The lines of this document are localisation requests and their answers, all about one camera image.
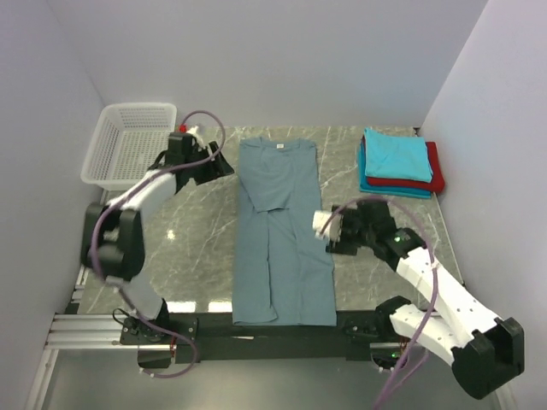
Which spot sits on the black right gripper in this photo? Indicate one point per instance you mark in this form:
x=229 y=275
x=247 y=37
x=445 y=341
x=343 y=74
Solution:
x=348 y=231

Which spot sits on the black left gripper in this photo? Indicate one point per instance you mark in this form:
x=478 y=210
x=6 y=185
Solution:
x=212 y=164

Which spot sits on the grey-blue t-shirt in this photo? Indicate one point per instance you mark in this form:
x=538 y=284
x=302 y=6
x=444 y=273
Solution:
x=282 y=272

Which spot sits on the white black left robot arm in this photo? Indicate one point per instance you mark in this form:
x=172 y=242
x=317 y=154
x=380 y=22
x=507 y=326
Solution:
x=113 y=240

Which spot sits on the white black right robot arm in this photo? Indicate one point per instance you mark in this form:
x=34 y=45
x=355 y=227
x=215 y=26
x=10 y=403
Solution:
x=483 y=350

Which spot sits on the teal folded t-shirt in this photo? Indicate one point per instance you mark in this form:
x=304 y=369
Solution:
x=365 y=187

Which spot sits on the light blue folded t-shirt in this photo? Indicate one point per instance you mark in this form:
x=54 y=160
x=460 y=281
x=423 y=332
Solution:
x=394 y=157

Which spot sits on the white perforated plastic basket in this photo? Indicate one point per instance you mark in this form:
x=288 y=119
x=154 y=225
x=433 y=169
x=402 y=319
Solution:
x=126 y=140

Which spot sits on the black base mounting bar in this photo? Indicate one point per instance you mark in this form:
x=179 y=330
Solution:
x=354 y=336

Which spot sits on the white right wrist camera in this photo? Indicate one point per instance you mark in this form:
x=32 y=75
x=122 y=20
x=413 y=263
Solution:
x=327 y=225

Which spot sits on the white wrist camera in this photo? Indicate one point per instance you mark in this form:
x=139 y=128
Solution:
x=194 y=130
x=327 y=225

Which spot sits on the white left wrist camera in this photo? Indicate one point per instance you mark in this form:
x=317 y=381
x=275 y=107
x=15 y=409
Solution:
x=194 y=130

